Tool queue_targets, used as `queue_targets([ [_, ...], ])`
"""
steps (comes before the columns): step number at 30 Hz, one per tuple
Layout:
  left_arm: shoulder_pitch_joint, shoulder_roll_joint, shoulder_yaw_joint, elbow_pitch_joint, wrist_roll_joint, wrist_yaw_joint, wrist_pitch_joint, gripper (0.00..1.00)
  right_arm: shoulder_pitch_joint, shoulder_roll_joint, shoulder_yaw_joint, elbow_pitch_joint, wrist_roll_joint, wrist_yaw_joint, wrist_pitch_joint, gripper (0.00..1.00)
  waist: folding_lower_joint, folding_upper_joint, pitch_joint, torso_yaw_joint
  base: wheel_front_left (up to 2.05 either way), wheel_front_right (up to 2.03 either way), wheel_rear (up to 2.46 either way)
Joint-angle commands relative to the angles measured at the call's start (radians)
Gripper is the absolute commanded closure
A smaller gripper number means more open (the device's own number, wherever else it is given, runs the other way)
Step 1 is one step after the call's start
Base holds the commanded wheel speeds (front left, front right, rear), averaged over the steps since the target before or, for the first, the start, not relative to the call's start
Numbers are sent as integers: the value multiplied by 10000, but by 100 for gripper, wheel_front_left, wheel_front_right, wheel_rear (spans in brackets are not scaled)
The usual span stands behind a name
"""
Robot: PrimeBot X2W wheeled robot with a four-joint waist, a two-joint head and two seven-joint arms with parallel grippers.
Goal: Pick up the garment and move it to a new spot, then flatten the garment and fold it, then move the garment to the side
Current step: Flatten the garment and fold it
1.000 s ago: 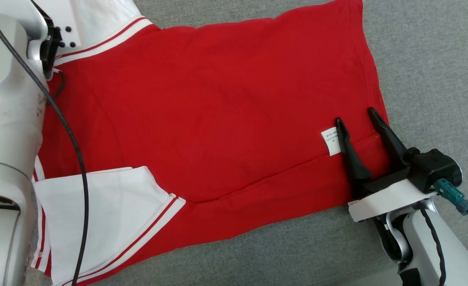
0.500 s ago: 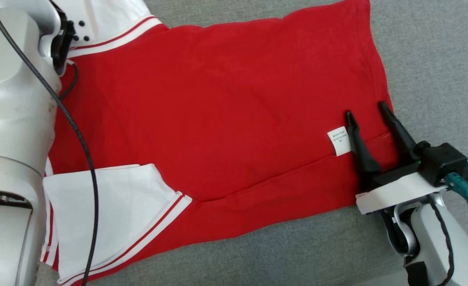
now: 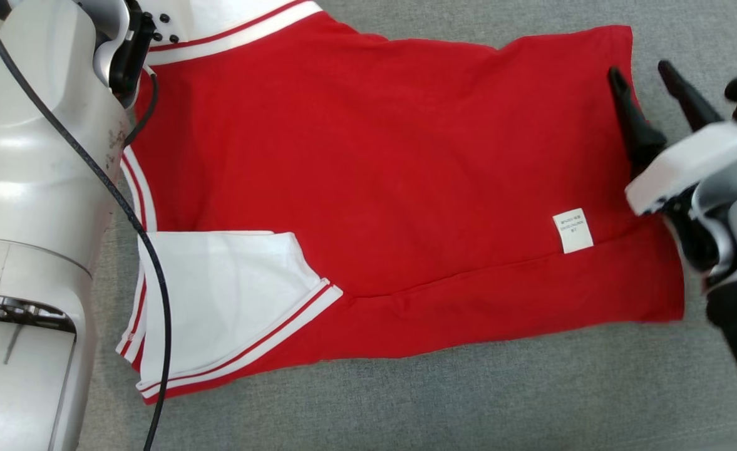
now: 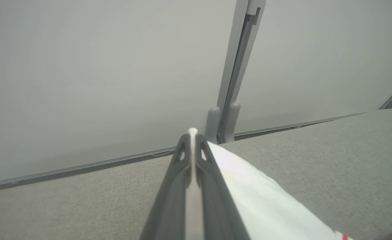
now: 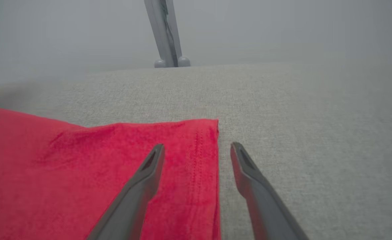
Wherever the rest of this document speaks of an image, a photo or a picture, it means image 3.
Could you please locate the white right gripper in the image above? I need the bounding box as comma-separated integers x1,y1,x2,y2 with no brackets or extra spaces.
607,60,737,217

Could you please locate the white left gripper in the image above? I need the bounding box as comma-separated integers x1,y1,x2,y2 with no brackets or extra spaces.
131,0,219,47

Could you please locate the red white basketball jersey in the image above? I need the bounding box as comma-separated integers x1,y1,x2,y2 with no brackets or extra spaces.
115,0,686,405

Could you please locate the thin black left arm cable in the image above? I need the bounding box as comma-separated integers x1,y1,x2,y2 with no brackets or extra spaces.
123,65,160,149

